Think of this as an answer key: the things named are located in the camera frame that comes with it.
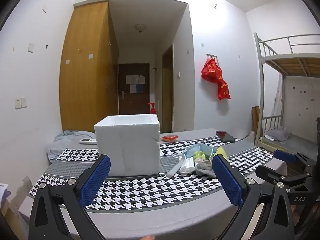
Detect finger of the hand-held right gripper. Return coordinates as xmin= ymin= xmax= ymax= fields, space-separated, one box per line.
xmin=255 ymin=164 xmax=304 ymax=190
xmin=273 ymin=149 xmax=317 ymax=174

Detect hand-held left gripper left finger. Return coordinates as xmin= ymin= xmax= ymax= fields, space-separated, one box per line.
xmin=29 ymin=154 xmax=112 ymax=240

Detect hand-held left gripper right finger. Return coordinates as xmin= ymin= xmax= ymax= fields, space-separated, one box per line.
xmin=212 ymin=154 xmax=295 ymax=240

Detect white foam box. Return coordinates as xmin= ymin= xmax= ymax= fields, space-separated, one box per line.
xmin=94 ymin=114 xmax=160 ymax=177

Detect blue face mask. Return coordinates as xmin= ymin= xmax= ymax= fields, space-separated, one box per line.
xmin=184 ymin=144 xmax=217 ymax=159

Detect white long tube packet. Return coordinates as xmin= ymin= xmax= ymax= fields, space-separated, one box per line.
xmin=166 ymin=158 xmax=186 ymax=177

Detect grey pillow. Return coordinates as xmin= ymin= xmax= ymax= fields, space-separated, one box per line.
xmin=265 ymin=127 xmax=292 ymax=142

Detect black smartphone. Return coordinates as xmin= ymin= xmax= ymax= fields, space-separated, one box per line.
xmin=215 ymin=131 xmax=235 ymax=143

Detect wooden boards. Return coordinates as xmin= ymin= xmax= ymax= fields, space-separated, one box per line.
xmin=251 ymin=106 xmax=260 ymax=133

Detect blue-grey crumpled cloth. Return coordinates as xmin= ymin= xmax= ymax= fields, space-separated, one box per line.
xmin=47 ymin=130 xmax=97 ymax=162

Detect houndstooth blanket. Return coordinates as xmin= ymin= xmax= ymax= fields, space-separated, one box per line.
xmin=29 ymin=135 xmax=275 ymax=210

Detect dark brown entrance door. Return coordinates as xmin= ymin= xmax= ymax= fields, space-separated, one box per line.
xmin=118 ymin=63 xmax=150 ymax=115

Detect white pump bottle red top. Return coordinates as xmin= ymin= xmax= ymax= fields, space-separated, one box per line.
xmin=147 ymin=102 xmax=159 ymax=122

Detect metal bunk bed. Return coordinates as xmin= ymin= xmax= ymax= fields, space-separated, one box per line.
xmin=254 ymin=32 xmax=320 ymax=160

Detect white paper notice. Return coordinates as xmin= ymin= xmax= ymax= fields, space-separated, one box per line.
xmin=126 ymin=75 xmax=146 ymax=85

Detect wooden side door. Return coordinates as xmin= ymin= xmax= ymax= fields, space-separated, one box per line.
xmin=162 ymin=44 xmax=174 ymax=133

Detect red plastic bags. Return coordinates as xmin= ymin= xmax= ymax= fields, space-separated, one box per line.
xmin=201 ymin=58 xmax=231 ymax=100

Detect wooden wardrobe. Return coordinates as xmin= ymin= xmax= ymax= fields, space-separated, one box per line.
xmin=59 ymin=1 xmax=119 ymax=133

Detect white wall switches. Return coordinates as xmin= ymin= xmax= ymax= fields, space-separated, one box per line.
xmin=14 ymin=97 xmax=27 ymax=109

